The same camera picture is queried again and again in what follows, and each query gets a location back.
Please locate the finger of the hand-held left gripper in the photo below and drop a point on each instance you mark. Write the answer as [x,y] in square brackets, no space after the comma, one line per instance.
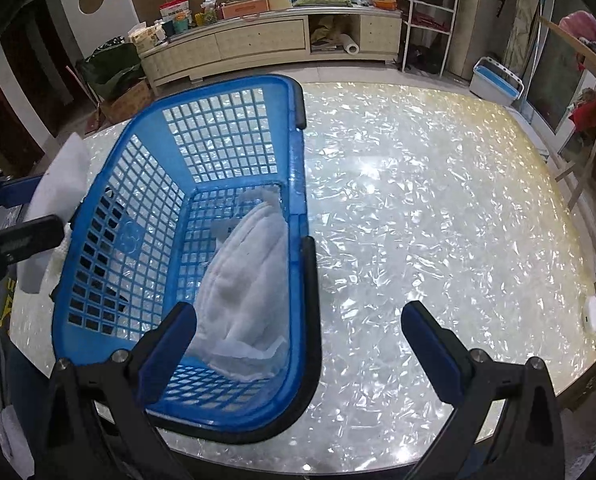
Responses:
[13,191]
[28,237]

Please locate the white cloth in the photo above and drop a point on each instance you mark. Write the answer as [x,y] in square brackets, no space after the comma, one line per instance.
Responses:
[53,195]
[248,280]

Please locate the pink box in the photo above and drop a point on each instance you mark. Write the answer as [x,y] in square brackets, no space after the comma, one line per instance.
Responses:
[243,10]

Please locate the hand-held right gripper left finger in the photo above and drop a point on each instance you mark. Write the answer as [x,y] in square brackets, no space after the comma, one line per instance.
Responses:
[170,355]

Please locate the white paper roll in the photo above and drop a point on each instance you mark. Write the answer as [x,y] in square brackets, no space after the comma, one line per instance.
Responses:
[350,45]

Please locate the red garment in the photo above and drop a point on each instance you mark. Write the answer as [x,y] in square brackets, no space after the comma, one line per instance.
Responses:
[592,112]

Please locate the pink clothes pile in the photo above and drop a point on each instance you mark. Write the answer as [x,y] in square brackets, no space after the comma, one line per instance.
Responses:
[585,27]

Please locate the cream TV cabinet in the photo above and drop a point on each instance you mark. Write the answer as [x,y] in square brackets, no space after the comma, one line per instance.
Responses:
[258,37]

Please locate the blue plastic basket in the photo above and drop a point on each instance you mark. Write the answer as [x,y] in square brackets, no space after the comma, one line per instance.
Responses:
[294,185]

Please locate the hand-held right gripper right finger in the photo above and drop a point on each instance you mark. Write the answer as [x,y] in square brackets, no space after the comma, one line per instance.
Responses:
[427,355]

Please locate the white round device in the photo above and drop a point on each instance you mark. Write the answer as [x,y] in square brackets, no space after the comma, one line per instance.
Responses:
[591,314]

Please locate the red and white bag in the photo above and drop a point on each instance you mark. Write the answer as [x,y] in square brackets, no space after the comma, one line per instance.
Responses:
[174,10]

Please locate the blue and white cooler box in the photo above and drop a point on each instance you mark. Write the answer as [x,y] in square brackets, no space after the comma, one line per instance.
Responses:
[492,82]

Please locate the cardboard box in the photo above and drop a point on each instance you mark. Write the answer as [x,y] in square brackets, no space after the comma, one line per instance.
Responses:
[128,102]

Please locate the patterned curtain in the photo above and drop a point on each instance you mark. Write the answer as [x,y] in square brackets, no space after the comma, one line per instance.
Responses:
[525,15]

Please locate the white metal rack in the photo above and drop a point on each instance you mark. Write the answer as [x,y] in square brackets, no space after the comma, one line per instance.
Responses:
[406,20]

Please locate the dark green plastic bag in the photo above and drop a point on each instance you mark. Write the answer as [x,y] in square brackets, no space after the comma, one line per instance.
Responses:
[113,67]

